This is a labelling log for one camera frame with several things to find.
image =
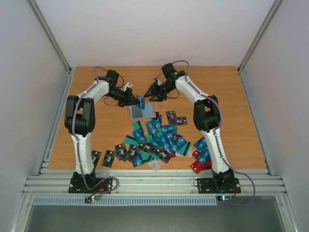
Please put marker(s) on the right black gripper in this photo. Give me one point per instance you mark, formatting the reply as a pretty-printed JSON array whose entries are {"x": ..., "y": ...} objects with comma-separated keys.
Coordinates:
[{"x": 157, "y": 89}]

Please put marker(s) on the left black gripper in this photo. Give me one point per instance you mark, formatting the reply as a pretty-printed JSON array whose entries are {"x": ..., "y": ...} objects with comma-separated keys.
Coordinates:
[{"x": 128, "y": 100}]

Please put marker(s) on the blue card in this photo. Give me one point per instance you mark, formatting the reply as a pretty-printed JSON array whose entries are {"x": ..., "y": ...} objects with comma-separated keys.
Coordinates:
[{"x": 141, "y": 103}]

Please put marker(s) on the black vip membership card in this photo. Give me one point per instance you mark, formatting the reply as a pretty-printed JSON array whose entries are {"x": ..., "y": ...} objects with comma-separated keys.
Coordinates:
[{"x": 163, "y": 154}]

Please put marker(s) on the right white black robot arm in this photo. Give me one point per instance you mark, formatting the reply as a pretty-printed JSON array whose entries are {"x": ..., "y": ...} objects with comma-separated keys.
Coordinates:
[{"x": 207, "y": 119}]

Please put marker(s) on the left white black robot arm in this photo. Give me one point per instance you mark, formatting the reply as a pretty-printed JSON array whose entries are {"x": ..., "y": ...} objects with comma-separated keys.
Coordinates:
[{"x": 80, "y": 122}]

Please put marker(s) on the black card top right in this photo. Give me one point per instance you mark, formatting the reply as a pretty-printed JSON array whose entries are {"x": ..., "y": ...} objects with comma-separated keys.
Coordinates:
[{"x": 171, "y": 115}]

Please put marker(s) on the black card far right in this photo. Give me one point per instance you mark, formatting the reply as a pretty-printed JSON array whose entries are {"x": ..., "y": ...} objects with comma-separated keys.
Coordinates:
[{"x": 180, "y": 121}]

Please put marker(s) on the teal card magnetic stripe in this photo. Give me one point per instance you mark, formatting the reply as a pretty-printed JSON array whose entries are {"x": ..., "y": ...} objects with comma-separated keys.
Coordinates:
[{"x": 130, "y": 140}]

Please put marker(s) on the far left black vip card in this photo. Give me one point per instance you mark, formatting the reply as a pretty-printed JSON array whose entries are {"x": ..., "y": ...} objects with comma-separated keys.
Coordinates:
[{"x": 95, "y": 155}]

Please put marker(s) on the white card with red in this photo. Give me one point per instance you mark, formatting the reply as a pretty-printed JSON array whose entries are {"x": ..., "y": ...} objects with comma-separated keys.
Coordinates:
[{"x": 155, "y": 164}]

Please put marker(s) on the blue card right edge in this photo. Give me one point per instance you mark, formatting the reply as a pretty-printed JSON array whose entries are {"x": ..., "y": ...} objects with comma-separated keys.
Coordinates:
[{"x": 204, "y": 156}]

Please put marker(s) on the red card front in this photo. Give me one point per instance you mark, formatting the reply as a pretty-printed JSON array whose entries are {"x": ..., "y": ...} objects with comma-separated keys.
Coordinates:
[{"x": 197, "y": 167}]

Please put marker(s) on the left small circuit board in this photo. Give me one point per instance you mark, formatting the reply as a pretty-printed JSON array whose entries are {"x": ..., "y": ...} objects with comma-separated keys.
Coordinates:
[{"x": 93, "y": 198}]

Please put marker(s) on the small circuit board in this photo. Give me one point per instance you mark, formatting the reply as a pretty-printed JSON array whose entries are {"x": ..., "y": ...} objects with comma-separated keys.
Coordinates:
[
  {"x": 224, "y": 198},
  {"x": 93, "y": 198}
]

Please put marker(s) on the right small circuit board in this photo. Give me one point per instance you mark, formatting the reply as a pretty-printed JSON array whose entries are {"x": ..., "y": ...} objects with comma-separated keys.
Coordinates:
[{"x": 224, "y": 198}]

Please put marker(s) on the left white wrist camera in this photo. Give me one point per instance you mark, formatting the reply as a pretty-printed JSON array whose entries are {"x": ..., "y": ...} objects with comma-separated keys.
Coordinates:
[{"x": 127, "y": 86}]

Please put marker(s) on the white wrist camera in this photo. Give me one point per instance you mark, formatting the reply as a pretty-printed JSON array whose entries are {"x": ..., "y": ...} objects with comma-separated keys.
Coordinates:
[
  {"x": 157, "y": 81},
  {"x": 127, "y": 86}
]

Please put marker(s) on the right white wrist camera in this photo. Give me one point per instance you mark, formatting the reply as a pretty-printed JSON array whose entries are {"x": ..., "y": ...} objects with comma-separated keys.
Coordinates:
[{"x": 157, "y": 81}]

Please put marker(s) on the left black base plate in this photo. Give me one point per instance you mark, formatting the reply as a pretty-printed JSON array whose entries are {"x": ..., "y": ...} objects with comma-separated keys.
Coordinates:
[{"x": 103, "y": 186}]

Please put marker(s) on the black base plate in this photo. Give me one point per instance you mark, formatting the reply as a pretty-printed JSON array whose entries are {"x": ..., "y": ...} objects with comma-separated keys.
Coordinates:
[
  {"x": 207, "y": 186},
  {"x": 103, "y": 186}
]

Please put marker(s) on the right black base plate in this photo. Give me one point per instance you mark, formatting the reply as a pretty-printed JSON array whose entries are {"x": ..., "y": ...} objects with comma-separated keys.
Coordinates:
[{"x": 207, "y": 186}]

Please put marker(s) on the grey slotted cable duct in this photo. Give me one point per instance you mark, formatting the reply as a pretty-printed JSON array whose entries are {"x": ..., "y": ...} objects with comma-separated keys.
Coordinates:
[{"x": 126, "y": 201}]

